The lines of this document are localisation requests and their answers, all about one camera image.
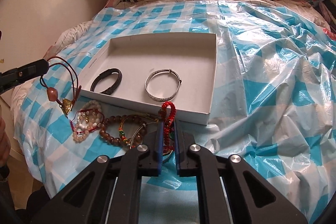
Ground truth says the white shallow cardboard box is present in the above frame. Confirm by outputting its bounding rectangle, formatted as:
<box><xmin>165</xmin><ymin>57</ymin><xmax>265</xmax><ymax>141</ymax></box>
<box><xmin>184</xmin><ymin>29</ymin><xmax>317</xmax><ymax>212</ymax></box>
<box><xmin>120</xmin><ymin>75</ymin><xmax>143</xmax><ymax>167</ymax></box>
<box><xmin>79</xmin><ymin>32</ymin><xmax>217</xmax><ymax>125</ymax></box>

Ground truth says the blue white checkered plastic sheet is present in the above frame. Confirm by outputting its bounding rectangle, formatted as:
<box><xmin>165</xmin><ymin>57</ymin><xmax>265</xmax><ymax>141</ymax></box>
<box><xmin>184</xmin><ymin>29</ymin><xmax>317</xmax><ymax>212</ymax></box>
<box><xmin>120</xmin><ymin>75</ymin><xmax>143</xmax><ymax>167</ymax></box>
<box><xmin>12</xmin><ymin>0</ymin><xmax>335</xmax><ymax>223</ymax></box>

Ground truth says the left hand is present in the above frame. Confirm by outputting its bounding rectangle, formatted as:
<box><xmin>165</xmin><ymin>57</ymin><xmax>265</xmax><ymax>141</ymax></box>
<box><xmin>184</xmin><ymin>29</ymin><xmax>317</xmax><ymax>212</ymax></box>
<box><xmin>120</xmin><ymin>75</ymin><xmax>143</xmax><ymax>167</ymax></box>
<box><xmin>0</xmin><ymin>118</ymin><xmax>11</xmax><ymax>167</ymax></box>

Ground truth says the silver patterned bangle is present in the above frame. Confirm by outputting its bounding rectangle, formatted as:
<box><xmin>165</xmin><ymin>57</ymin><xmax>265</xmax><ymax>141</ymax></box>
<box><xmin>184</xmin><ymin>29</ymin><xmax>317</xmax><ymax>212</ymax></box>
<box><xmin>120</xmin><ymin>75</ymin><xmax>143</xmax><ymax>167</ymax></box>
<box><xmin>145</xmin><ymin>69</ymin><xmax>182</xmax><ymax>102</ymax></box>

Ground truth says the red cord pendant necklace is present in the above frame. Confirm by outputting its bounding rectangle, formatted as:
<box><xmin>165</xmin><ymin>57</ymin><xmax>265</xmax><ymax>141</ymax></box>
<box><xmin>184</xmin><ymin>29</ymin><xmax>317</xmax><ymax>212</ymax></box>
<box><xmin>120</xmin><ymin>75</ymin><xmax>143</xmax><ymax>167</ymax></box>
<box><xmin>39</xmin><ymin>56</ymin><xmax>82</xmax><ymax>117</ymax></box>

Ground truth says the plain silver bangle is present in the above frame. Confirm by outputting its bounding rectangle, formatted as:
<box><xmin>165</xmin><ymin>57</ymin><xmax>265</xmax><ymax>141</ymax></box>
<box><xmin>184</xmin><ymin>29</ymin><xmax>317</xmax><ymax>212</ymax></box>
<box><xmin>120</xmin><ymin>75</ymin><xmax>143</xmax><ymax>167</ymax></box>
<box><xmin>129</xmin><ymin>121</ymin><xmax>173</xmax><ymax>162</ymax></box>

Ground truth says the pink bead red cord bracelet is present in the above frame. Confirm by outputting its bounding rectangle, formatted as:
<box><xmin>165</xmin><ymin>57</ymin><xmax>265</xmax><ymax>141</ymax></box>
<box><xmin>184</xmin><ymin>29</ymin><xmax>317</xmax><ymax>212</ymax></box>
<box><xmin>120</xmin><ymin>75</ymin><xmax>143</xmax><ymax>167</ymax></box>
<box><xmin>69</xmin><ymin>107</ymin><xmax>105</xmax><ymax>143</ymax></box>

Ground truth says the black braided leather bracelet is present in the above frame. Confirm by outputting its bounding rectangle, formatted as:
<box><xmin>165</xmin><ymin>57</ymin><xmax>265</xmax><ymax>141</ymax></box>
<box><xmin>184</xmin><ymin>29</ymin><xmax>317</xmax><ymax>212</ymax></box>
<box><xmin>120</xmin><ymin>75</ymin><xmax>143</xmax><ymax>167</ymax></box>
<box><xmin>90</xmin><ymin>68</ymin><xmax>123</xmax><ymax>96</ymax></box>

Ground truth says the red knotted cord bracelet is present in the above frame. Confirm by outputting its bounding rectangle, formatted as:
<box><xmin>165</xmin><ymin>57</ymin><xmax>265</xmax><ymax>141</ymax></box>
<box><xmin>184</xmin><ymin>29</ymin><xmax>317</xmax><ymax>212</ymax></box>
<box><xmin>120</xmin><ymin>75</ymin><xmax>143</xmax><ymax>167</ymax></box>
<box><xmin>158</xmin><ymin>101</ymin><xmax>177</xmax><ymax>154</ymax></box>

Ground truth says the brown wooden bead bracelet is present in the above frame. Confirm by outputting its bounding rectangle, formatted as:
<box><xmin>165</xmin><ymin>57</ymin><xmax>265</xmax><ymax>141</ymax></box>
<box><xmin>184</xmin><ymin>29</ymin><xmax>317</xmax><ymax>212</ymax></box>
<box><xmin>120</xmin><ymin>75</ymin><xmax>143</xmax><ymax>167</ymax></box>
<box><xmin>98</xmin><ymin>114</ymin><xmax>148</xmax><ymax>147</ymax></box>

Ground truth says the pile of clothes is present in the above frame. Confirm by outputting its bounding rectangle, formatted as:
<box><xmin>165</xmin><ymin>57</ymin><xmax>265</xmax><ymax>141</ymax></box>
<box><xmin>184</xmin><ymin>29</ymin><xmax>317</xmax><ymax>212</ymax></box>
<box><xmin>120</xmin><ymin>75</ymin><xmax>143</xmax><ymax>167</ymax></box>
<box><xmin>309</xmin><ymin>0</ymin><xmax>335</xmax><ymax>41</ymax></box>

